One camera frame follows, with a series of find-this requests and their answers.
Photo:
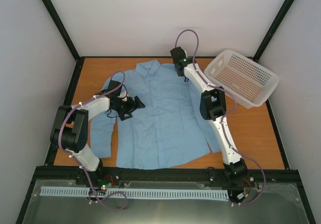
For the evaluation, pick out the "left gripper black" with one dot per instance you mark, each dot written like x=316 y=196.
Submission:
x=130 y=107

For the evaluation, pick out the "light blue button shirt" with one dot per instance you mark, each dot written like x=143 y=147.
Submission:
x=169 y=130

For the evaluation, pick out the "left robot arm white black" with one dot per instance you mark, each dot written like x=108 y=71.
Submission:
x=70 y=128

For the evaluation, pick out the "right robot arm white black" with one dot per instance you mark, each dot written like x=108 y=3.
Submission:
x=213 y=109

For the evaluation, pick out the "left red green controller board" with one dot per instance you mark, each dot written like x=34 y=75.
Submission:
x=105 y=182

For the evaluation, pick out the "white perforated plastic basket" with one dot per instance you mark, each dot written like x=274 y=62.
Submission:
x=250 y=83

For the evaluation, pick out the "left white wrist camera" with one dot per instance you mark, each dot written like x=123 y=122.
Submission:
x=123 y=96

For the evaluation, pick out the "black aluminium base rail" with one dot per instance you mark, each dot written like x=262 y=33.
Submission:
x=208 y=177

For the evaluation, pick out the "light blue slotted cable duct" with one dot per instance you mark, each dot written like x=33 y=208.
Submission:
x=132 y=193

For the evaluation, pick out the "right controller board with wires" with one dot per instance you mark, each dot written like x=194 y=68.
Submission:
x=239 y=197

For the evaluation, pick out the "left black frame post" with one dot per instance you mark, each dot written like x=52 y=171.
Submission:
x=61 y=28

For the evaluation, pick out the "black frame post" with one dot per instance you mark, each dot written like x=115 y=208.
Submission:
x=285 y=7
x=61 y=28

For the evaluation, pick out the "right black frame post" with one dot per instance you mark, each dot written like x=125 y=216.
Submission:
x=285 y=7

